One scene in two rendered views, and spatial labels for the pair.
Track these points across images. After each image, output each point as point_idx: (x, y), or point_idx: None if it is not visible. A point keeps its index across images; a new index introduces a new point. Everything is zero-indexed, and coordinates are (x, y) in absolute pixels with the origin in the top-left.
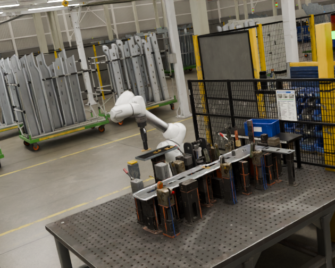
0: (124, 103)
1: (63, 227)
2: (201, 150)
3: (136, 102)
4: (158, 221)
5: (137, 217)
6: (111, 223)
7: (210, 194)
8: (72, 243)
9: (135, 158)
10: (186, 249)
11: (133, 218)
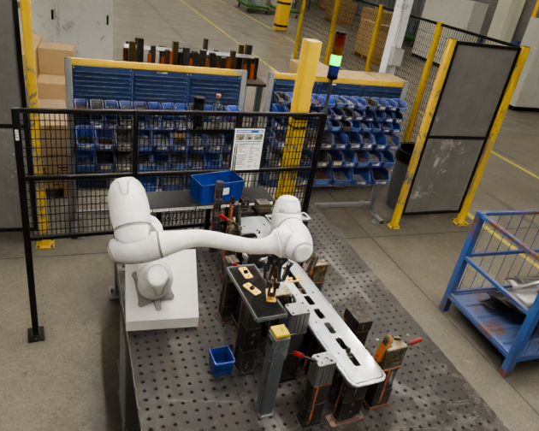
0: (148, 212)
1: None
2: (241, 254)
3: (299, 212)
4: (334, 398)
5: (309, 417)
6: None
7: None
8: None
9: (258, 321)
10: (426, 401)
11: (278, 427)
